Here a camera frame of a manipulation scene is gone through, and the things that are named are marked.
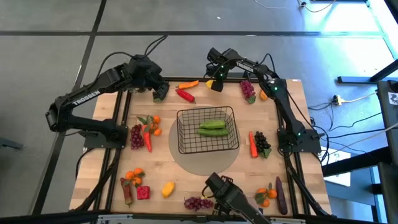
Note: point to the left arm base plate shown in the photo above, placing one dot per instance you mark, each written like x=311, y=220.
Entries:
x=90, y=143

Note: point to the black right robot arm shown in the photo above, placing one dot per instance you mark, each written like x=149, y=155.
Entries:
x=284, y=105

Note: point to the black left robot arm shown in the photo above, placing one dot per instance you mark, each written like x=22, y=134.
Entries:
x=84, y=98

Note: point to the black crossbar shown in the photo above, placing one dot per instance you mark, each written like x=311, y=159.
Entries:
x=62, y=217

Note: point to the grey round mat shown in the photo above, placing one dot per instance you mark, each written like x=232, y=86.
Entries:
x=202, y=165

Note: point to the long green cucumber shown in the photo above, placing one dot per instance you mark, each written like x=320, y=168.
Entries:
x=213, y=132

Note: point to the white marker label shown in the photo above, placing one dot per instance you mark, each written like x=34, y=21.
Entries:
x=393, y=99

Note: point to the red bumpy fruit block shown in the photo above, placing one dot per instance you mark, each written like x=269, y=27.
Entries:
x=143, y=192

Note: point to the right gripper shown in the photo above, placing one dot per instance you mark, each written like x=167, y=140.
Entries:
x=222, y=59

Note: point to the small red chili pepper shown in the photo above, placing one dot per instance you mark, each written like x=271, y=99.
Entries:
x=148, y=141

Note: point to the black bracket bar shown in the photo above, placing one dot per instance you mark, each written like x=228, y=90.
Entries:
x=255, y=75

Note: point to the dark grey floor object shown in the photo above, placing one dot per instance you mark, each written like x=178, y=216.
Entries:
x=9, y=143

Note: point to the dark purple eggplant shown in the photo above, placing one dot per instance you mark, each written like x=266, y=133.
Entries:
x=281, y=199

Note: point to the black floor beam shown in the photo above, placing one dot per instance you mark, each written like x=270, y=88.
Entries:
x=357, y=80

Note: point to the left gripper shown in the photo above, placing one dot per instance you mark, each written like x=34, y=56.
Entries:
x=144, y=71

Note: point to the orange-red carrot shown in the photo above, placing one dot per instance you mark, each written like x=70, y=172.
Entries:
x=253, y=144

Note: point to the yellow mango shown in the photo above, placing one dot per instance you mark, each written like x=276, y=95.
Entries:
x=168, y=189

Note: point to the white sheet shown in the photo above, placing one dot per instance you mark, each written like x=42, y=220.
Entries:
x=339, y=180

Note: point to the black slanted bar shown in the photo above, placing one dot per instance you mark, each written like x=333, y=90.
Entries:
x=357, y=161

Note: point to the dark red grape bunch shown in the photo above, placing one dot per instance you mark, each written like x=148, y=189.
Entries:
x=196, y=203
x=136, y=140

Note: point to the white power strip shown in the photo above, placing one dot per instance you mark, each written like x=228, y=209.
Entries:
x=337, y=100

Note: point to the yellow lemon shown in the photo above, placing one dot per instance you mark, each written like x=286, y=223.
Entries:
x=210, y=84

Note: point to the tangerine cluster with leaves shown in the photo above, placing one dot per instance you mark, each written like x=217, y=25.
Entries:
x=272, y=193
x=157, y=119
x=130, y=175

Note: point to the silver bracket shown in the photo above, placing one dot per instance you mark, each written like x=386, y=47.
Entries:
x=287, y=220
x=115, y=217

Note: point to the long orange pepper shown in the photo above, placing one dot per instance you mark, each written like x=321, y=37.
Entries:
x=188, y=84

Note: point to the pink-purple grape bunch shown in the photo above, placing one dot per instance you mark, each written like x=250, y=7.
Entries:
x=247, y=88

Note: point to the black aluminium table frame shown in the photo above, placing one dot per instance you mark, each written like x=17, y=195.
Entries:
x=189, y=78

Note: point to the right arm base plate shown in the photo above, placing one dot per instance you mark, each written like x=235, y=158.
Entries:
x=312, y=143

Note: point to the long red pepper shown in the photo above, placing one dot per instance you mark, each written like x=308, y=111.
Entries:
x=185, y=95

